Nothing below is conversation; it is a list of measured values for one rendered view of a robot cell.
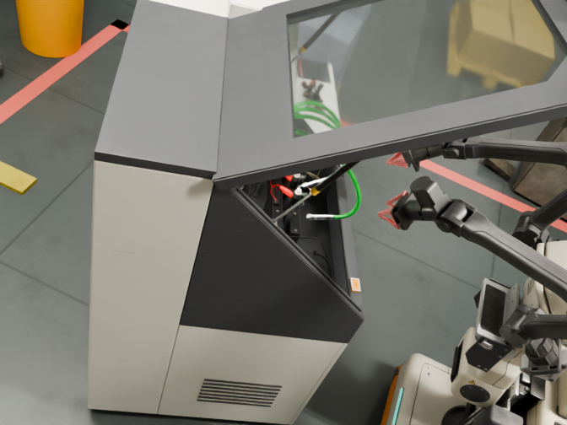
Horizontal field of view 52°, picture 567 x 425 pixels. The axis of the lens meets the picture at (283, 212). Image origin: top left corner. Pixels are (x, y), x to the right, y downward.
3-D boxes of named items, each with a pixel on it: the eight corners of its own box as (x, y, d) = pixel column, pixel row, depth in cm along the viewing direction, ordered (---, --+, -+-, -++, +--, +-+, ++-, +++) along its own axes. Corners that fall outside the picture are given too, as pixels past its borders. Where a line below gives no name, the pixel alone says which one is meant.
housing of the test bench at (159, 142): (155, 421, 244) (217, 171, 137) (85, 416, 238) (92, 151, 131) (184, 184, 337) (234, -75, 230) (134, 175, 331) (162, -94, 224)
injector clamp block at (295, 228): (289, 259, 212) (300, 233, 201) (262, 255, 210) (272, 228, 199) (286, 192, 235) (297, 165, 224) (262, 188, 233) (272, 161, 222)
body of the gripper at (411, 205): (391, 212, 157) (413, 213, 151) (409, 189, 162) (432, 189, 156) (401, 230, 160) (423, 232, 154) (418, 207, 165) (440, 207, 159)
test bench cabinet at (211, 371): (288, 432, 256) (348, 345, 199) (154, 422, 244) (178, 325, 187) (283, 297, 303) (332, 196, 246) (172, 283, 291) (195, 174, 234)
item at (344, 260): (347, 334, 202) (363, 309, 191) (335, 332, 201) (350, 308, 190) (332, 203, 243) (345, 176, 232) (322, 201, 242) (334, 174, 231)
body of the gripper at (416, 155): (403, 138, 195) (424, 131, 192) (414, 161, 201) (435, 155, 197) (402, 150, 191) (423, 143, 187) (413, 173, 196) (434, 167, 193)
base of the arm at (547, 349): (561, 373, 161) (562, 339, 169) (550, 354, 158) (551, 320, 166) (529, 375, 166) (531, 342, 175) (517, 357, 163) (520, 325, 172)
